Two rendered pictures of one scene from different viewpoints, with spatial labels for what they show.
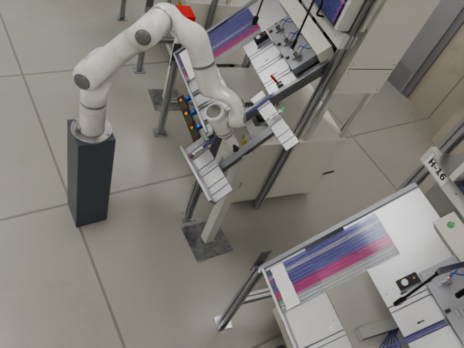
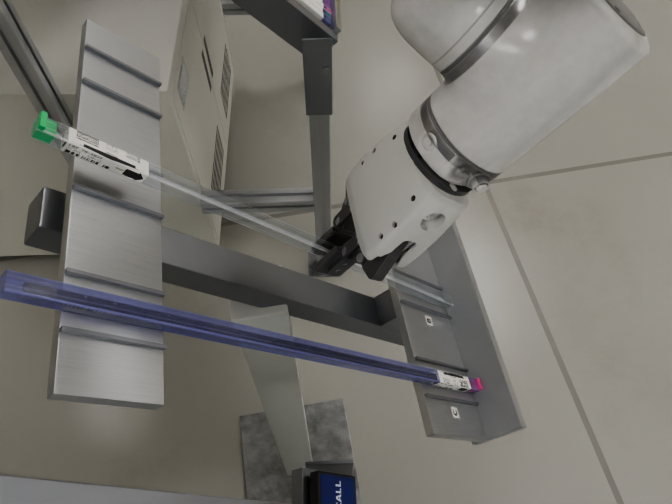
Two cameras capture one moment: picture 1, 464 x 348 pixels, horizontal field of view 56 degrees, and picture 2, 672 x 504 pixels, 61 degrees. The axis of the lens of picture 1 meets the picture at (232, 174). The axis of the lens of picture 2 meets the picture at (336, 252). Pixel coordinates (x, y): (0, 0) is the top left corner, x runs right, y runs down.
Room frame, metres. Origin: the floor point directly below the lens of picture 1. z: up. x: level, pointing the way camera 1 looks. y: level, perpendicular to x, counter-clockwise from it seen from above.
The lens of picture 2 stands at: (1.72, 0.22, 1.37)
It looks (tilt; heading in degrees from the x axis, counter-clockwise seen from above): 58 degrees down; 216
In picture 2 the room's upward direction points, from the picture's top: straight up
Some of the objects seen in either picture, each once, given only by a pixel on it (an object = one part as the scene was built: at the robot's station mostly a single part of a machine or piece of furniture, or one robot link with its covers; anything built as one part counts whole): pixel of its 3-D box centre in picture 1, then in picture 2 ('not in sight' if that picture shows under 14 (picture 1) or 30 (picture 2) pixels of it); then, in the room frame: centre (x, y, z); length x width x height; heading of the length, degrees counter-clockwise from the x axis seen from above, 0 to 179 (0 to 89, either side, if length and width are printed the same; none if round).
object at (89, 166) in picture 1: (88, 175); not in sight; (1.38, 0.71, 0.35); 0.18 x 0.18 x 0.70; 47
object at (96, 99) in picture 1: (98, 76); not in sight; (1.41, 0.71, 1.00); 0.19 x 0.12 x 0.24; 0
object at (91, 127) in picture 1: (92, 115); not in sight; (1.38, 0.71, 0.79); 0.19 x 0.19 x 0.18
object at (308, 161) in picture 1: (264, 135); not in sight; (2.30, -0.10, 0.31); 0.70 x 0.65 x 0.62; 38
